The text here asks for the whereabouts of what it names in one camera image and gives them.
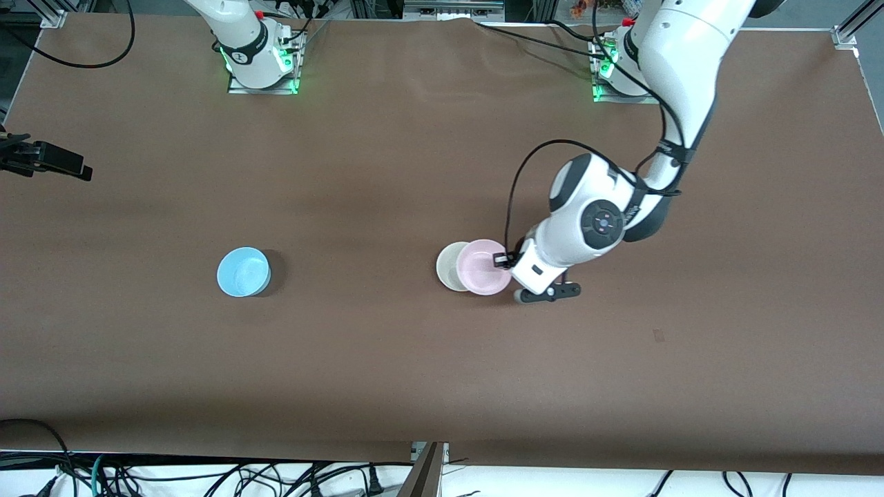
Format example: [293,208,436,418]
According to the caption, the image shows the green cable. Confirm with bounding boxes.
[90,454,111,497]

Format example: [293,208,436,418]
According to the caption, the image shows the blue bowl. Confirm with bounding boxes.
[217,246,272,298]

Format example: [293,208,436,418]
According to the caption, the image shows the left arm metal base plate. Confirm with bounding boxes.
[591,38,661,104]

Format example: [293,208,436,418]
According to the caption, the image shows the brown table cover sheet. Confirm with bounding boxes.
[0,12,884,477]

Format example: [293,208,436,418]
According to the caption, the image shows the aluminium frame post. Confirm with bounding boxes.
[38,0,70,28]
[832,0,884,49]

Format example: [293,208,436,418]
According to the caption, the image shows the white bowl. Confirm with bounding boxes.
[436,242,474,292]

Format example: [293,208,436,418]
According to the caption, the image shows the grey table leg beam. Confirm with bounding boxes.
[397,442,450,497]

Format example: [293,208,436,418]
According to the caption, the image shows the black camera clamp mount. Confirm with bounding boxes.
[0,133,93,182]

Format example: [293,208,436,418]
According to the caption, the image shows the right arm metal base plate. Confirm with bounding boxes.
[227,31,306,95]

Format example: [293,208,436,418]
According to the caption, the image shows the white cup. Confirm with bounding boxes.
[457,239,513,296]

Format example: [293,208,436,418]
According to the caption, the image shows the black cable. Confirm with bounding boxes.
[0,418,77,497]
[505,140,684,257]
[0,0,136,69]
[477,21,608,66]

